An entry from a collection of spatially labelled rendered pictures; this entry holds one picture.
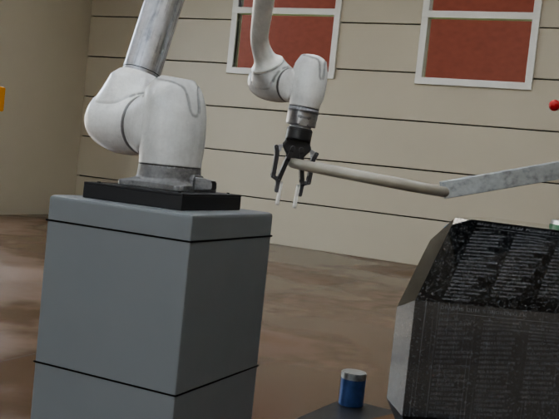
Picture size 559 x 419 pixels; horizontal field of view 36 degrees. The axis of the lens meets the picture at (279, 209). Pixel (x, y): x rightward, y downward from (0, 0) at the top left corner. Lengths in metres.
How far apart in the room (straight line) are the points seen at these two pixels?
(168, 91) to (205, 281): 0.47
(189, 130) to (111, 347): 0.53
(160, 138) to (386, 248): 7.23
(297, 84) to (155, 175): 0.61
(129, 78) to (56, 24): 8.55
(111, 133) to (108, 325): 0.50
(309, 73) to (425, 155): 6.62
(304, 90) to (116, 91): 0.56
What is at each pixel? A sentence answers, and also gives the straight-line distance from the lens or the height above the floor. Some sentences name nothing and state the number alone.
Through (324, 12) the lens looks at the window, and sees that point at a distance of 9.61.
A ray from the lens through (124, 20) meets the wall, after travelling 10.96.
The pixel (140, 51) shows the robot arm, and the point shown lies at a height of 1.18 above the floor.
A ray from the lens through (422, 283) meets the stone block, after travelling 2.50.
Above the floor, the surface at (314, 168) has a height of 0.92.
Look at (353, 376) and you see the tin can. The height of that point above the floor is 0.14.
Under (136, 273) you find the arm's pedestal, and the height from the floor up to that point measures 0.65.
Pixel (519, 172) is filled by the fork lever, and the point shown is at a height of 0.97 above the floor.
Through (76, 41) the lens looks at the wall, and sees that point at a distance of 11.05.
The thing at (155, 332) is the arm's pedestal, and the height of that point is 0.53.
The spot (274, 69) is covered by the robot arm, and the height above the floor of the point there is 1.20.
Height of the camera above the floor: 0.93
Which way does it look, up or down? 3 degrees down
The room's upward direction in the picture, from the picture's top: 6 degrees clockwise
